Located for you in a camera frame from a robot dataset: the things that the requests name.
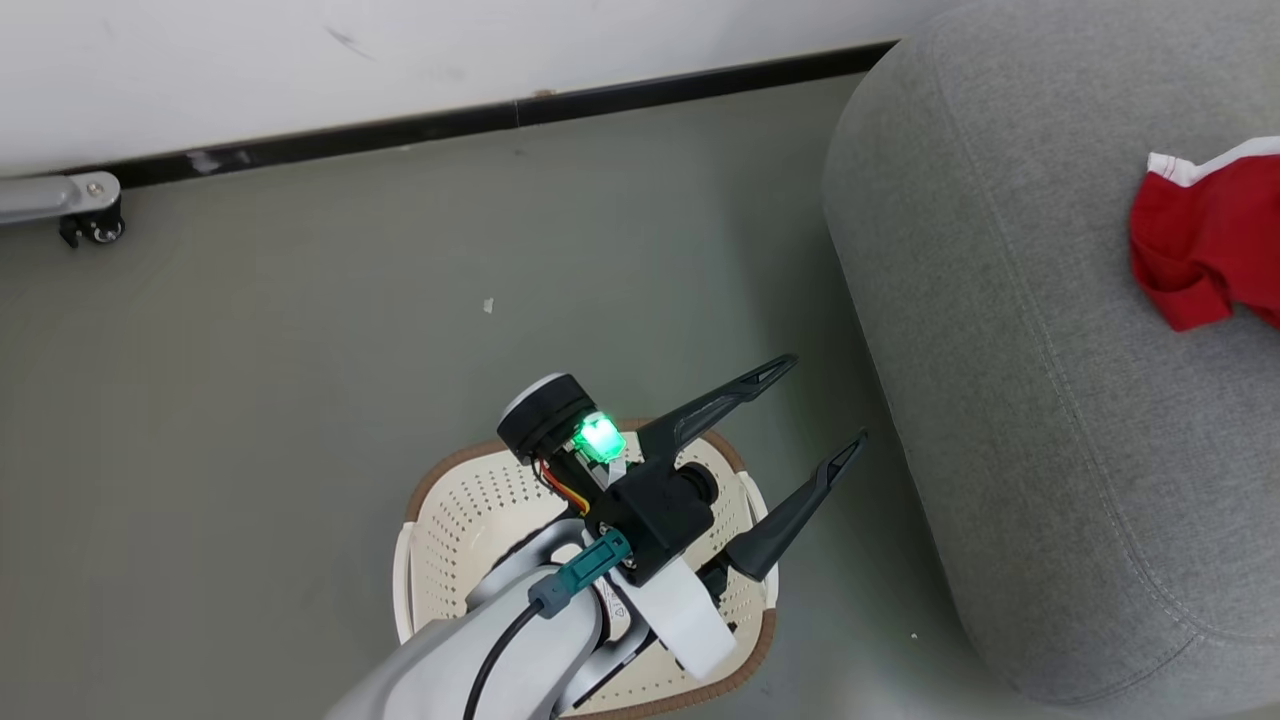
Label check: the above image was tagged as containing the red garment with white trim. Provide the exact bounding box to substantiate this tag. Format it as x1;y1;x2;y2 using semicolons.
1128;135;1280;333

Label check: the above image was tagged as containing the small black caster wheel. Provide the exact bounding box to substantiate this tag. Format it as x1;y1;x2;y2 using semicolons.
58;195;126;249

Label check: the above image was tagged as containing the dark wall baseboard strip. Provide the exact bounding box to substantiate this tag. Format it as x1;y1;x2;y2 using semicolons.
60;40;899;191

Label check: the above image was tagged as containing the grey fabric sofa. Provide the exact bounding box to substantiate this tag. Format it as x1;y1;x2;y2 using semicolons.
822;0;1280;707

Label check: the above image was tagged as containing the beige perforated plastic laundry basket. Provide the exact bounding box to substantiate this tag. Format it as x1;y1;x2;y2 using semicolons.
392;418;781;719

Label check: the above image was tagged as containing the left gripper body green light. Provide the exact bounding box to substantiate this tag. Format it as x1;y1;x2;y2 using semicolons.
497;373;738;683

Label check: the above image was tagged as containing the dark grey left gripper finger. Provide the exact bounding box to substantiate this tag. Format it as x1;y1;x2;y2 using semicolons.
637;354;799;471
725;430;869;583

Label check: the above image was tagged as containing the black cable with teal plug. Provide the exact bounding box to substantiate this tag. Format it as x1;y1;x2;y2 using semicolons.
462;530;633;720

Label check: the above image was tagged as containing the grey metal leg with caster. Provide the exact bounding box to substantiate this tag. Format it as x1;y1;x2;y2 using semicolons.
0;170;122;227

